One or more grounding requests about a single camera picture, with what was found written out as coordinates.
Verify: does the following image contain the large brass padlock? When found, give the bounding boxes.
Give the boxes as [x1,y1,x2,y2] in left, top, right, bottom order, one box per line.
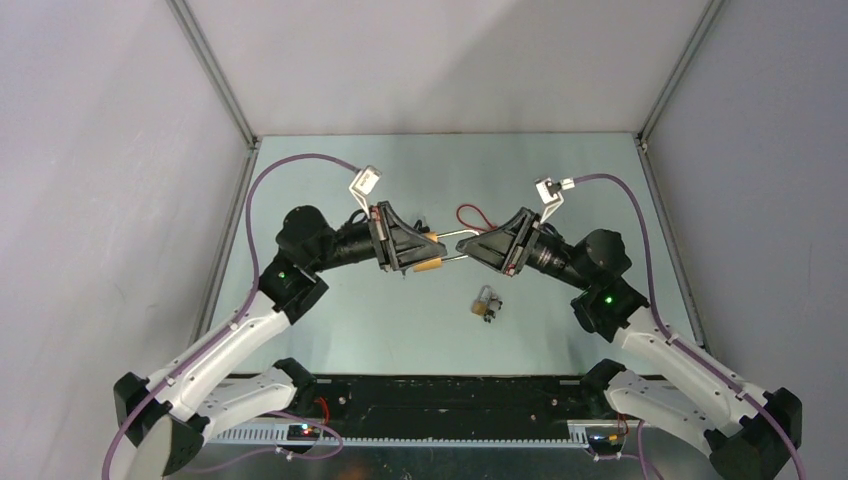
[412,229,480,273]

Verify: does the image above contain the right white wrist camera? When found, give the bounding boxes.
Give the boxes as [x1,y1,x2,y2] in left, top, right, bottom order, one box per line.
[534,177,575,224]

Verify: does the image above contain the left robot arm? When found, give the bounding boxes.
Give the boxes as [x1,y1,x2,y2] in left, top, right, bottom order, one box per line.
[114,202,447,479]

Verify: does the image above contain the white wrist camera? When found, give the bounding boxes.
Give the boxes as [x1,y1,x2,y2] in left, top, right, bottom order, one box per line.
[534,177,575,224]
[348,165,382,215]

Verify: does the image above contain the aluminium frame post right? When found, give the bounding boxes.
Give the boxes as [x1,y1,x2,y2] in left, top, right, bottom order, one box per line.
[636,0,726,150]

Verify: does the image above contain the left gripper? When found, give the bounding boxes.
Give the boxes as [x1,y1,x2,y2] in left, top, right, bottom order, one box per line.
[308,201,446,273]

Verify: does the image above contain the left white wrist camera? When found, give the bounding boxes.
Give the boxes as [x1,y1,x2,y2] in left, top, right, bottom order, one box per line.
[348,165,382,215]

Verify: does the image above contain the small brass padlock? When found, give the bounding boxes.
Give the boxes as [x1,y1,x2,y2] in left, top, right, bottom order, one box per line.
[471,285,494,317]

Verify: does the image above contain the small padlock keys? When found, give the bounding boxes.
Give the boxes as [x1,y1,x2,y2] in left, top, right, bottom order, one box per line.
[481,298,503,323]

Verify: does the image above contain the aluminium frame post left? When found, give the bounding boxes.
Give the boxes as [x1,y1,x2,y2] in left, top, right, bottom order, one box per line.
[166,0,258,149]

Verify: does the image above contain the aluminium frame post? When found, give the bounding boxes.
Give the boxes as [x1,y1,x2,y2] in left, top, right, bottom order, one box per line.
[636,0,726,150]
[166,0,258,149]

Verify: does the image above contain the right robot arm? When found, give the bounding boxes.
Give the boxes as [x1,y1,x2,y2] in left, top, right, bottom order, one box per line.
[457,208,802,479]

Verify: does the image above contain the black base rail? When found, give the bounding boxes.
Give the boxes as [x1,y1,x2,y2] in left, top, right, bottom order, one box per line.
[284,374,619,443]

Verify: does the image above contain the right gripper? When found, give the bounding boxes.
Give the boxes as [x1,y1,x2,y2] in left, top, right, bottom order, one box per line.
[455,209,592,292]

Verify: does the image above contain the red cable lock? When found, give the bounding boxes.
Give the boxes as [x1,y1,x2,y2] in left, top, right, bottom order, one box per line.
[455,203,498,233]

